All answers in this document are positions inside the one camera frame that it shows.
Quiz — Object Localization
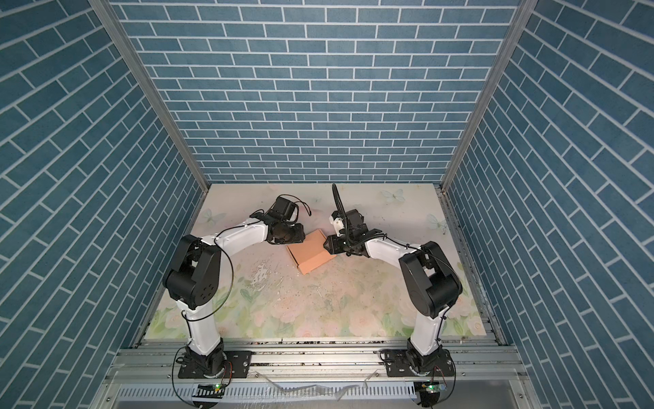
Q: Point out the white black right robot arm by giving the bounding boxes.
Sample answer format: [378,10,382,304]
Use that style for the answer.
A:
[324,210,463,359]

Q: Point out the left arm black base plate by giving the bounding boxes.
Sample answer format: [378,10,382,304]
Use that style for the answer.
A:
[175,349,252,380]

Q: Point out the aluminium corner frame post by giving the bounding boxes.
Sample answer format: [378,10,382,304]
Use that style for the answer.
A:
[89,0,210,194]
[440,0,538,193]

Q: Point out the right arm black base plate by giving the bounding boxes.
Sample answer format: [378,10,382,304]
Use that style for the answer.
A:
[378,347,456,378]

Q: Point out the white ventilated cable duct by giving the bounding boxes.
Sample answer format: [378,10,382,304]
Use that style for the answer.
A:
[117,382,417,403]

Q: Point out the aluminium corner frame post left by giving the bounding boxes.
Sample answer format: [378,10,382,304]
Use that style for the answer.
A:
[89,0,210,194]

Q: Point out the aluminium corner frame post right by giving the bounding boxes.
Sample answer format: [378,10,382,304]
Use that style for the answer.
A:
[440,0,538,193]

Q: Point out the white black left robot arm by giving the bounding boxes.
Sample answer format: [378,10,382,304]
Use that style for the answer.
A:
[163,194,312,358]

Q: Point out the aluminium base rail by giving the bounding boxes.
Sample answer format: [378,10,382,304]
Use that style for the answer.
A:
[92,338,539,408]

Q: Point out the pink cardboard paper box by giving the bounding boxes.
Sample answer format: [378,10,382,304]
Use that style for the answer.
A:
[286,229,336,275]

